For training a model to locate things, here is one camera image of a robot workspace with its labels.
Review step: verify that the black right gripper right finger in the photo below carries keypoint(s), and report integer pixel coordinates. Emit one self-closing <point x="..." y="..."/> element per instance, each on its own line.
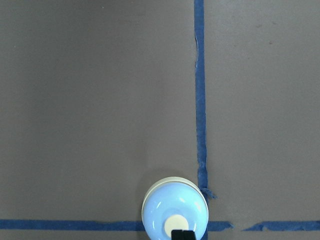
<point x="188" y="235"/>

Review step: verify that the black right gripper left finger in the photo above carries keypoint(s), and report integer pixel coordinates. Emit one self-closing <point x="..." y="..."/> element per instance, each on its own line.
<point x="177" y="234"/>

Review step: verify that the small blue white bell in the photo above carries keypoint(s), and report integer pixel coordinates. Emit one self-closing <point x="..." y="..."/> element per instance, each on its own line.
<point x="174" y="203"/>

